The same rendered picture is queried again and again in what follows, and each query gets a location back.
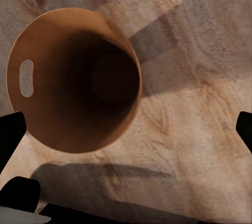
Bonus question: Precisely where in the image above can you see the trash can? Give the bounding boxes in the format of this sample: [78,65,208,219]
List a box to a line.
[6,7,142,155]

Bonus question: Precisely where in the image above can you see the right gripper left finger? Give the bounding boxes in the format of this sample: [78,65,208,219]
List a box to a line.
[0,111,26,174]

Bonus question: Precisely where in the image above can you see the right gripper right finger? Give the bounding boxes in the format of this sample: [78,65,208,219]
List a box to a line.
[236,111,252,152]

